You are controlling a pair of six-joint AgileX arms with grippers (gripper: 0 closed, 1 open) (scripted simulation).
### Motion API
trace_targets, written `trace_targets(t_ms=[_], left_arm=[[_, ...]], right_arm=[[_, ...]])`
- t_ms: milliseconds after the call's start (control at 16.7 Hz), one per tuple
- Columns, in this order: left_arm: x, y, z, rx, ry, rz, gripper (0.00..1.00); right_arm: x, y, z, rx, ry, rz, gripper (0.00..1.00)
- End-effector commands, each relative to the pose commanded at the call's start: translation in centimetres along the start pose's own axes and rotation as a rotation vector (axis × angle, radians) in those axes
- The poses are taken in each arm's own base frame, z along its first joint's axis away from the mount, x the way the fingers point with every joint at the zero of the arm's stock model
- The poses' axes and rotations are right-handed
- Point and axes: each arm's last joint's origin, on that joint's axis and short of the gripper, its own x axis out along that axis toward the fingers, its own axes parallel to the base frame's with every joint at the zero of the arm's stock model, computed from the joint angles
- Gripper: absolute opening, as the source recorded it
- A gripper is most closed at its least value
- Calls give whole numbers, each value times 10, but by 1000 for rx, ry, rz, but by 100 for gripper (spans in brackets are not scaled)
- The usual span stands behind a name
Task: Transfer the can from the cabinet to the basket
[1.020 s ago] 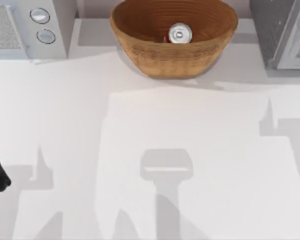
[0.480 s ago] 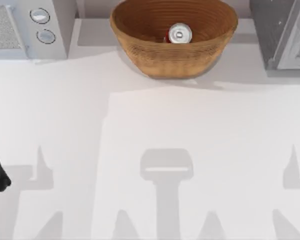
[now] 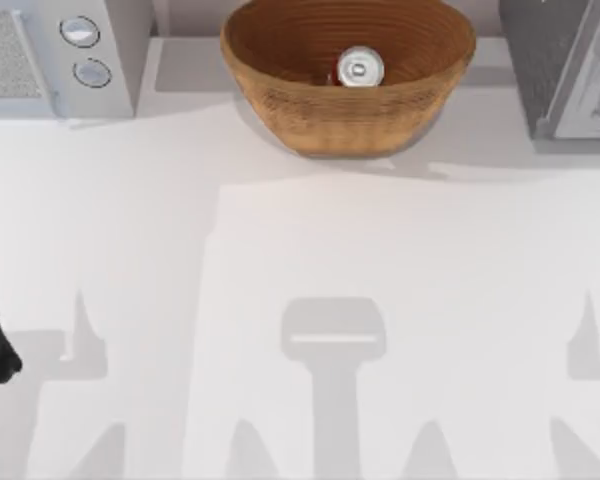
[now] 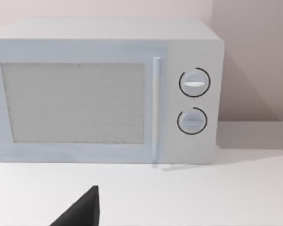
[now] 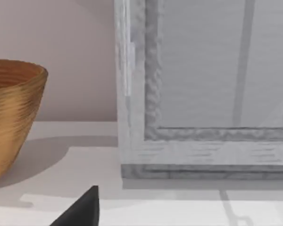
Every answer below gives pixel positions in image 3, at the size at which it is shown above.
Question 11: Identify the brown woven basket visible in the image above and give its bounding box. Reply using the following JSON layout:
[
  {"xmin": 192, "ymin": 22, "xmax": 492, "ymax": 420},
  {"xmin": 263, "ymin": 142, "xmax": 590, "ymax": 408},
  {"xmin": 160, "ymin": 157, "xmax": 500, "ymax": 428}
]
[{"xmin": 219, "ymin": 0, "xmax": 478, "ymax": 161}]

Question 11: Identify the red and white can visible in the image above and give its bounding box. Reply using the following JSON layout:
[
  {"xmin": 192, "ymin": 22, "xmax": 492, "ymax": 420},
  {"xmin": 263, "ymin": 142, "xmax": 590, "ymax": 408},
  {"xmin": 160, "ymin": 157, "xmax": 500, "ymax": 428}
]
[{"xmin": 328, "ymin": 45, "xmax": 386, "ymax": 88}]

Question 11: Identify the grey cabinet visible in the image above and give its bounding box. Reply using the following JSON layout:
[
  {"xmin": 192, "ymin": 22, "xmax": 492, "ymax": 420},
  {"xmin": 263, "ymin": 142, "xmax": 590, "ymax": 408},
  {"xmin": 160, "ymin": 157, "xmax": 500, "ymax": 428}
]
[{"xmin": 498, "ymin": 0, "xmax": 600, "ymax": 141}]

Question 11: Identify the pale microwave oven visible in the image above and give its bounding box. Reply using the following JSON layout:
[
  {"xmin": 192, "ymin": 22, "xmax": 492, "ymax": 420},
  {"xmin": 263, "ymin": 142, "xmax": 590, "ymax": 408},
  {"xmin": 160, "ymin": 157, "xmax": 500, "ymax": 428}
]
[{"xmin": 0, "ymin": 0, "xmax": 157, "ymax": 120}]

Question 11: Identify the large microwave knob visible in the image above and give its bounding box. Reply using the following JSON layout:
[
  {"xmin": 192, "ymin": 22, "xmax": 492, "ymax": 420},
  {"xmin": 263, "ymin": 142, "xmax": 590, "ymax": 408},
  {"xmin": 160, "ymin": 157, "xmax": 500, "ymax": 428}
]
[{"xmin": 59, "ymin": 15, "xmax": 102, "ymax": 49}]

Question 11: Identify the small microwave knob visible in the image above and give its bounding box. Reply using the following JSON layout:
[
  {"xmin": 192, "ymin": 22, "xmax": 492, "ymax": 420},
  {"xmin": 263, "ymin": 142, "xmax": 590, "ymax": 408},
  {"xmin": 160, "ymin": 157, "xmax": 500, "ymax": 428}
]
[{"xmin": 72, "ymin": 57, "xmax": 114, "ymax": 88}]

